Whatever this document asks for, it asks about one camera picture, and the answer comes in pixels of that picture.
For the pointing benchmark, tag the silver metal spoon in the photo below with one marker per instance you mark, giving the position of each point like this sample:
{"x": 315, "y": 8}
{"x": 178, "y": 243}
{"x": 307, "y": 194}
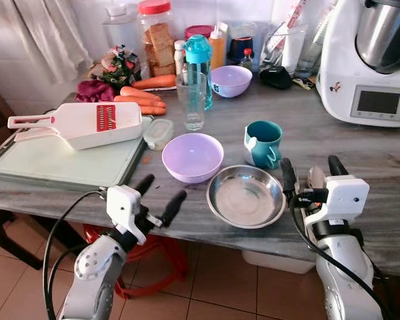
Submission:
{"x": 316, "y": 177}

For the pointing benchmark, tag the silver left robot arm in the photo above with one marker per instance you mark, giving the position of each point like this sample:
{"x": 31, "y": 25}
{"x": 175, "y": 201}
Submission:
{"x": 93, "y": 276}

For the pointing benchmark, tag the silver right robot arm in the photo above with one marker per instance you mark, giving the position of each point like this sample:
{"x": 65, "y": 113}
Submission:
{"x": 346, "y": 280}

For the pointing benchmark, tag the red stool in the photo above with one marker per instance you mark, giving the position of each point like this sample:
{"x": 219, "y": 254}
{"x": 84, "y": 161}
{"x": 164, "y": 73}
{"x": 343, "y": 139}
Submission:
{"x": 156, "y": 253}

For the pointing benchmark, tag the teal ceramic mug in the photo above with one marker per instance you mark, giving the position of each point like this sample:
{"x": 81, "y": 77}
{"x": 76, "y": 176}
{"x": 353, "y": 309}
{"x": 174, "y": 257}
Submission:
{"x": 265, "y": 140}

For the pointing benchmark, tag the stainless steel bowl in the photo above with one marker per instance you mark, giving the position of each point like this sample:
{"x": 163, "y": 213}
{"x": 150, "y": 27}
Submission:
{"x": 245, "y": 198}

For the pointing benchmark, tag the large purple plastic bowl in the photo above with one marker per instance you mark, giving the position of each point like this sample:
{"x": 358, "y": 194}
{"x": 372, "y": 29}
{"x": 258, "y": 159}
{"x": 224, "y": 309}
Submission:
{"x": 192, "y": 156}

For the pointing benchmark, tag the small clear plastic container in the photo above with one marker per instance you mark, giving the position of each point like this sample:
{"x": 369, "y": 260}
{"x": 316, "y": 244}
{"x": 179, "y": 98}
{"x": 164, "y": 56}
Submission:
{"x": 158, "y": 132}

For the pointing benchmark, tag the white plastic box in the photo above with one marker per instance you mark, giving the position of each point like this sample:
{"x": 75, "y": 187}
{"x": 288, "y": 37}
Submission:
{"x": 276, "y": 261}

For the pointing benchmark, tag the orange carrot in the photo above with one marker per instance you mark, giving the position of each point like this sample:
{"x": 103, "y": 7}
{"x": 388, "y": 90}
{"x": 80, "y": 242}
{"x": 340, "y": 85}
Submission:
{"x": 138, "y": 93}
{"x": 153, "y": 110}
{"x": 143, "y": 102}
{"x": 156, "y": 82}

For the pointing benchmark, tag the white mandoline slicer red blade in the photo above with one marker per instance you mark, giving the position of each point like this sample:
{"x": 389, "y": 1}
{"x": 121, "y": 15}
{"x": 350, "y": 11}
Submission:
{"x": 86, "y": 123}

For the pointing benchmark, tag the pale green cutting board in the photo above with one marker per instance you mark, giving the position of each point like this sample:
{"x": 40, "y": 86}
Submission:
{"x": 60, "y": 163}

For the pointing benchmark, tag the clear drinking glass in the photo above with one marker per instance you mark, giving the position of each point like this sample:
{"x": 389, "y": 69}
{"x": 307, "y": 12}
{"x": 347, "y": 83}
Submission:
{"x": 191, "y": 103}

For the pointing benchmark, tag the white kitchen cooking machine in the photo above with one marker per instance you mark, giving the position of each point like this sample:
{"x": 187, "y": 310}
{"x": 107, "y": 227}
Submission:
{"x": 360, "y": 73}

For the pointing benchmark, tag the black pouch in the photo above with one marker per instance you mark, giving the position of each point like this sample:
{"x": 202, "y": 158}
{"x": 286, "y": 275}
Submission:
{"x": 275, "y": 77}

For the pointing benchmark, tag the small purple plastic bowl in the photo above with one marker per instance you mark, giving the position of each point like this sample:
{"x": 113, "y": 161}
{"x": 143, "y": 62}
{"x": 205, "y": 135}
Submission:
{"x": 230, "y": 80}

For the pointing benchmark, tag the tall clear glass bottle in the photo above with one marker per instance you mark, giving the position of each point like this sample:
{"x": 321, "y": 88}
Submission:
{"x": 311, "y": 50}

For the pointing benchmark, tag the small red cap bottle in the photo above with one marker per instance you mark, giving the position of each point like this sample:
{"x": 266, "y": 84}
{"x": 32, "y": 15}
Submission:
{"x": 247, "y": 61}

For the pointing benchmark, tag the clear measuring jug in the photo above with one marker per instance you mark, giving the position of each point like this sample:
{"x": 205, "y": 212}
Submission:
{"x": 290, "y": 46}

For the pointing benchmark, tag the dark blue jar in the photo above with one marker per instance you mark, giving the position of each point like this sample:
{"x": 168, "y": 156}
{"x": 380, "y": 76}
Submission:
{"x": 240, "y": 46}

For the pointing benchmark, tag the teal water bottle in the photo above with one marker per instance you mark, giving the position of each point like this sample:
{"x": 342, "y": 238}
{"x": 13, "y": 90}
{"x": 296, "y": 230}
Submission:
{"x": 198, "y": 53}

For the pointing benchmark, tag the large red lid jar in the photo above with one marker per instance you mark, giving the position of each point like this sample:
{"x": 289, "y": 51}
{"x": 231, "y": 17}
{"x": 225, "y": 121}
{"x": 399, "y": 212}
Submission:
{"x": 158, "y": 43}

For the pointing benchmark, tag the orange sauce bottle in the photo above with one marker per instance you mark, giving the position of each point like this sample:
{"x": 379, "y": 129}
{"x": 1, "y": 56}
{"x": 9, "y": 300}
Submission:
{"x": 217, "y": 50}

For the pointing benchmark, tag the pink lid container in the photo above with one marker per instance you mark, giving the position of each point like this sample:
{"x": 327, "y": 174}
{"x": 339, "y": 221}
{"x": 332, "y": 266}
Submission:
{"x": 200, "y": 30}

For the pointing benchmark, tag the white curtain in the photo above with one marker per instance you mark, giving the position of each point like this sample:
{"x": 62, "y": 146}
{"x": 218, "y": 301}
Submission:
{"x": 33, "y": 33}

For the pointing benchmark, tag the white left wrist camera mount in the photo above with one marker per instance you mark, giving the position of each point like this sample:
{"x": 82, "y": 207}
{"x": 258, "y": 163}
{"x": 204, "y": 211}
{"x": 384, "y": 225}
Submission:
{"x": 123, "y": 206}

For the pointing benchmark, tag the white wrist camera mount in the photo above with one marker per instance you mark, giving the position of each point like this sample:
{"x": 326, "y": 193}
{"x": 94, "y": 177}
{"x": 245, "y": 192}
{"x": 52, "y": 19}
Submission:
{"x": 123, "y": 206}
{"x": 343, "y": 196}

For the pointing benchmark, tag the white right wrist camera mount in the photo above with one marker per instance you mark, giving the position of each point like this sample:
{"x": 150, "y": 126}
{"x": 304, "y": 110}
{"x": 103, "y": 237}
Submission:
{"x": 343, "y": 196}

